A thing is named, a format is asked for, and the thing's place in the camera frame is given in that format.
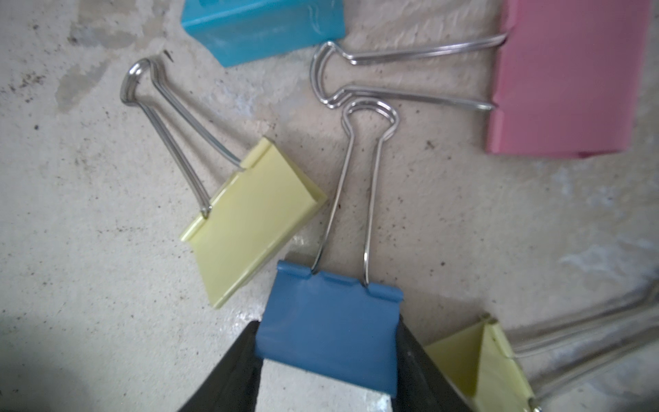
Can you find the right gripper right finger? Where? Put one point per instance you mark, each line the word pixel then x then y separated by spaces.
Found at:
pixel 420 385

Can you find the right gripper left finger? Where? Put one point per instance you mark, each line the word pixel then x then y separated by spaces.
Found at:
pixel 233 384

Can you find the yellow binder clip front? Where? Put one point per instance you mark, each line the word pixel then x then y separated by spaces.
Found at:
pixel 482 364

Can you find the yellow binder clip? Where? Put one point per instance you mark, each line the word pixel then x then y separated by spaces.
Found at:
pixel 252 216
pixel 482 364

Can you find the blue binder clip front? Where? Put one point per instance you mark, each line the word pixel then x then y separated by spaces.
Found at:
pixel 332 325

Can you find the pink binder clip centre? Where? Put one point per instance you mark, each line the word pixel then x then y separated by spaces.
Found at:
pixel 566 77

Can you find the teal binder clip centre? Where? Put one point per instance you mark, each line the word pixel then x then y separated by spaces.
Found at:
pixel 237 32

